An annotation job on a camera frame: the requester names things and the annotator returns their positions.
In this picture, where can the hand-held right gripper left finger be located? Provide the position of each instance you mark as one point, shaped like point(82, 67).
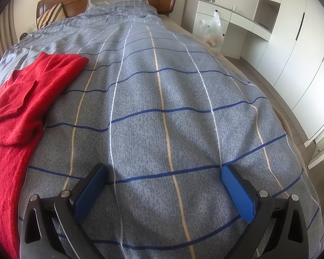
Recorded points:
point(90, 194)

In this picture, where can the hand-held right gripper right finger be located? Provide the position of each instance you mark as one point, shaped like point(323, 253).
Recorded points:
point(239, 194)

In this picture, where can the red knitted sweater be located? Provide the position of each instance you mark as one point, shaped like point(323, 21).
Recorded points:
point(19, 108)

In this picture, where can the bed with blue checked cover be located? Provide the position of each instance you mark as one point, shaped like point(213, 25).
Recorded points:
point(164, 99)

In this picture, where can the white wardrobe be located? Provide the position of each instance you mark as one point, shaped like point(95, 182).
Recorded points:
point(299, 59)

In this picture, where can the white plastic bag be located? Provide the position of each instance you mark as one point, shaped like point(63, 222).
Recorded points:
point(212, 31)

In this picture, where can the white desk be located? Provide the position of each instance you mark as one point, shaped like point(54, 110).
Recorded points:
point(237, 19)

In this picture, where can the beige curtain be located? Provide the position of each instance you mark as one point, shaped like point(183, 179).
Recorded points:
point(0, 40)

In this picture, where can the striped cushion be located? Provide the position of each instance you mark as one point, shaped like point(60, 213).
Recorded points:
point(50, 14)

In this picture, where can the blue-grey pillow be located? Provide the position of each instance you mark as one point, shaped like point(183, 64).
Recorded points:
point(116, 3)

